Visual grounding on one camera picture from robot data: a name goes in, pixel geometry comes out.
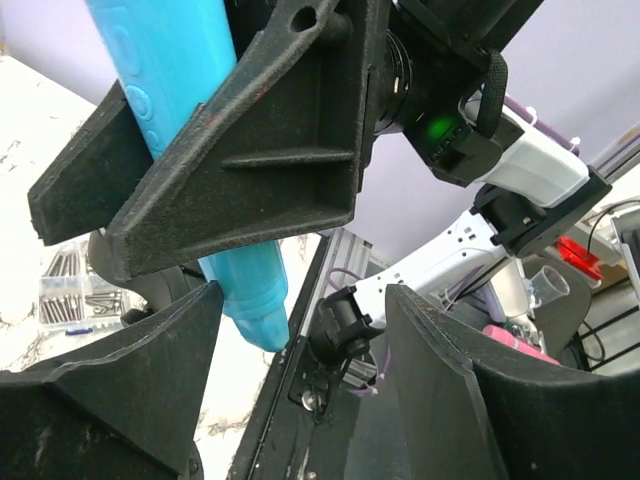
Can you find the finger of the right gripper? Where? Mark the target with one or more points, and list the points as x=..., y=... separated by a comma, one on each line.
x=278, y=151
x=93, y=175

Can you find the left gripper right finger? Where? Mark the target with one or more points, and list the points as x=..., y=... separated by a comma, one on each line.
x=473, y=408

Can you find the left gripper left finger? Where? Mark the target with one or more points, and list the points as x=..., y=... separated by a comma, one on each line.
x=122, y=407

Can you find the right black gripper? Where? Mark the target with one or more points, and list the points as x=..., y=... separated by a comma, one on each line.
x=445, y=76

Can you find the teal microphone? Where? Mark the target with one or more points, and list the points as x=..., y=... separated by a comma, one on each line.
x=169, y=57

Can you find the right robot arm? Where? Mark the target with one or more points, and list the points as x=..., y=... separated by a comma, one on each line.
x=532, y=195

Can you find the pink object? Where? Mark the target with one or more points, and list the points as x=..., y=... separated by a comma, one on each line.
x=505, y=337

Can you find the clear plastic screw box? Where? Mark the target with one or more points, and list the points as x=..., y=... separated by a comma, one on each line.
x=73, y=298

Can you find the clear plastic cup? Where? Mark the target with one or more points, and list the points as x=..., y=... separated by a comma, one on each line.
x=546, y=286

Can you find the red box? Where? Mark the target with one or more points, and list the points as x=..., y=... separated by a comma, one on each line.
x=578, y=257

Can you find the black front rail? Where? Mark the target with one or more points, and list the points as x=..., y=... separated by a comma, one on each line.
x=360, y=436

